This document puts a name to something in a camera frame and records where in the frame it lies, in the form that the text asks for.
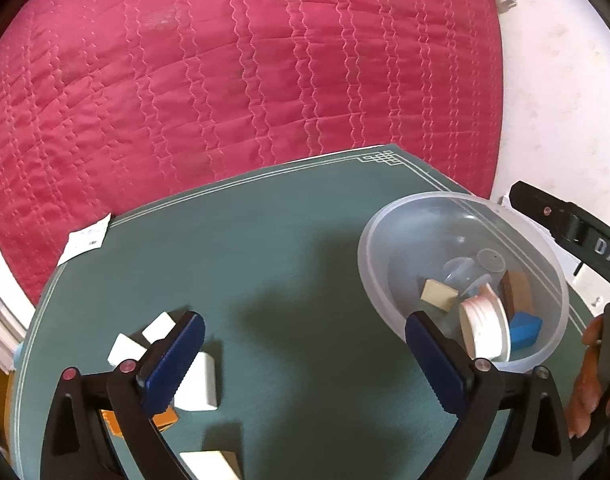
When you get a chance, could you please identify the clear plastic bowl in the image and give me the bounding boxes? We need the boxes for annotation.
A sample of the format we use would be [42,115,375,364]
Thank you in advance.
[357,192,570,373]

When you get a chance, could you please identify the patterned curtain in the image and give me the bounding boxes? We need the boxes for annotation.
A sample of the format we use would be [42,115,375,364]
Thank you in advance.
[0,251,35,375]

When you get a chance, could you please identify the blue foam block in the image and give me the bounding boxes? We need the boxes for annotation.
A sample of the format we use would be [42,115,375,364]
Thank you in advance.
[509,311,542,351]

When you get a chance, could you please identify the white tape spool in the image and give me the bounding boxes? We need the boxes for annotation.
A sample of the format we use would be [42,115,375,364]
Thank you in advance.
[459,284,511,363]

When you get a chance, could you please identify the red quilted bedspread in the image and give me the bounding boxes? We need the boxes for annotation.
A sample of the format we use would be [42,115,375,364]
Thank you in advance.
[0,0,502,301]

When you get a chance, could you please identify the white marked cube block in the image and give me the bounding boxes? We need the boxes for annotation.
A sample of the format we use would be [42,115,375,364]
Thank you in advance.
[108,333,147,367]

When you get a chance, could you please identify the orange block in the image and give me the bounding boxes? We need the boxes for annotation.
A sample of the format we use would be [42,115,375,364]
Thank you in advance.
[101,405,178,438]

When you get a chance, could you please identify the long brown wooden block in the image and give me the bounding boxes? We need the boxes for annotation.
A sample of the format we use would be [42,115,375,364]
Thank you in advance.
[500,270,535,321]

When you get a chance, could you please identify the beige wedge block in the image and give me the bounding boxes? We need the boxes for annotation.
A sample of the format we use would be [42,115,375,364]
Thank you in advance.
[420,278,459,312]

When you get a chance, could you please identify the white charger adapter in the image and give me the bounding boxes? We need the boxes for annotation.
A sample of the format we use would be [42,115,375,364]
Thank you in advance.
[174,352,218,412]

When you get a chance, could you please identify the person right hand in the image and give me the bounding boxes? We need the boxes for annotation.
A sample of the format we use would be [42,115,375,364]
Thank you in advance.
[565,315,603,438]

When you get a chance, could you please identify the white paper card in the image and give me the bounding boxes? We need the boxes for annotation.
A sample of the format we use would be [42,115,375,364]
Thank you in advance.
[57,214,112,266]

